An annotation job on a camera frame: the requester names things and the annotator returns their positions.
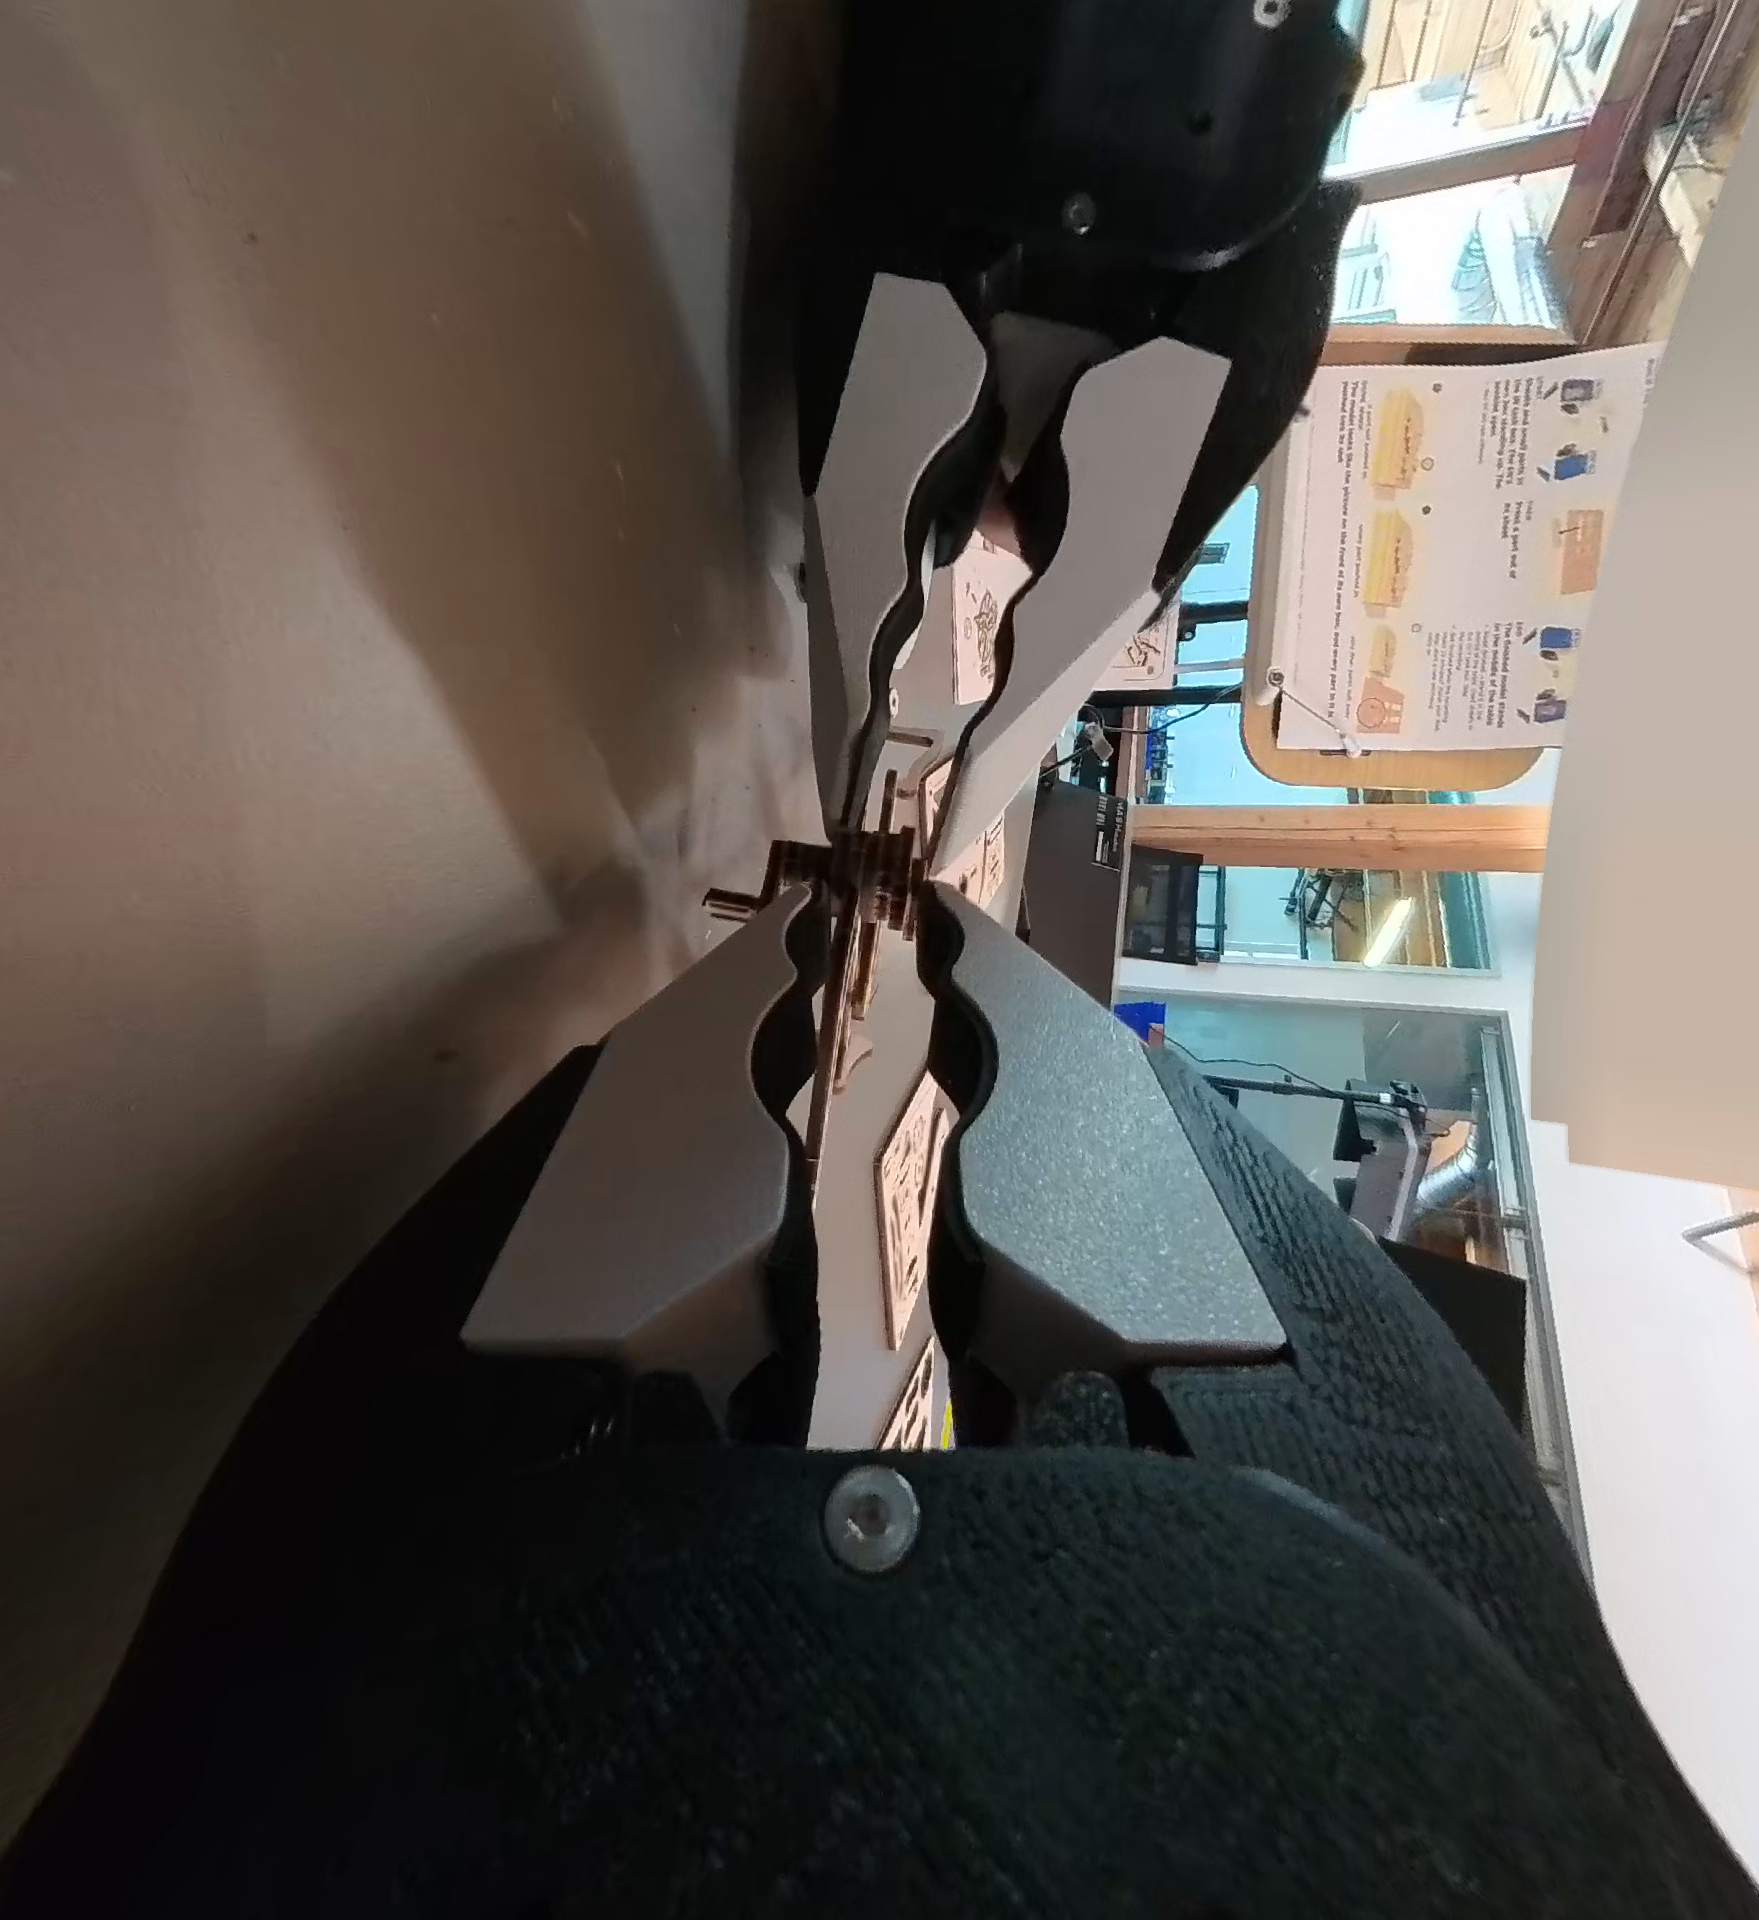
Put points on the wooden gear axle assembly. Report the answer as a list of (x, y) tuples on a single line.
[(850, 878)]

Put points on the blue plastic bin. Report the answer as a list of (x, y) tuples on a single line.
[(1145, 1023)]

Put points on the black tripod stand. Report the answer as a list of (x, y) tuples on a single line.
[(1361, 1103)]

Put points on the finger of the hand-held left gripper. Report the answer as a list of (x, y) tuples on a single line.
[(863, 494), (1119, 494)]

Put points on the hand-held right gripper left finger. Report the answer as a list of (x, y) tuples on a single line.
[(623, 1200)]

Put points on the silver air duct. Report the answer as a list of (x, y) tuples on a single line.
[(1448, 1178)]

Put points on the wooden support post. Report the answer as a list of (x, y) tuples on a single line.
[(1343, 837)]

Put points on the printed instruction sheet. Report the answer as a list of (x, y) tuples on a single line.
[(1448, 570)]

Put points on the black panel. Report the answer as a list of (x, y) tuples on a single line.
[(1465, 1335)]

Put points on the wooden clipboard stand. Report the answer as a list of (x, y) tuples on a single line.
[(1419, 769)]

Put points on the emptied wooden parts sheet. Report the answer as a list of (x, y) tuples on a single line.
[(913, 1410)]

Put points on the wooden model frame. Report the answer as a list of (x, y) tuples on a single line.
[(850, 975)]

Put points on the wooden parts sheet curved cutout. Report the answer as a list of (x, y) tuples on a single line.
[(908, 1230)]

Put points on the black flat box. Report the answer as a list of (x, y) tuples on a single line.
[(1073, 885)]

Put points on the assembly instruction booklet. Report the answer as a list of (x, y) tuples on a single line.
[(985, 630)]

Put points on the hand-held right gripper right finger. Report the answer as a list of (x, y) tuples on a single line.
[(1103, 1200)]

